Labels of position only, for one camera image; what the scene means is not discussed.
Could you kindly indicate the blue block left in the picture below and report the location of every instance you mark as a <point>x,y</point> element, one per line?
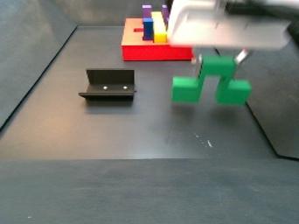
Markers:
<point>149,28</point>

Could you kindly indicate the green stepped block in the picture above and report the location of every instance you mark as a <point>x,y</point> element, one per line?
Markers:
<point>217,71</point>

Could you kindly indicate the yellow block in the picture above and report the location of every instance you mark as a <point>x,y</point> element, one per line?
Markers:
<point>160,27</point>

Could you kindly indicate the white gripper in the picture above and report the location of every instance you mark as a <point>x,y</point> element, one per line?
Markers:
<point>200,23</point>

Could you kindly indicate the red wooden board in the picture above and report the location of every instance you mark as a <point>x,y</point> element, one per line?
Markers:
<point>145,50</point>

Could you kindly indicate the black angle bracket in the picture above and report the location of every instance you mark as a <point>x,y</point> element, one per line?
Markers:
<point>110,84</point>

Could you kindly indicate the purple block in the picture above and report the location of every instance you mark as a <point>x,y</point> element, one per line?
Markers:
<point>148,10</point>

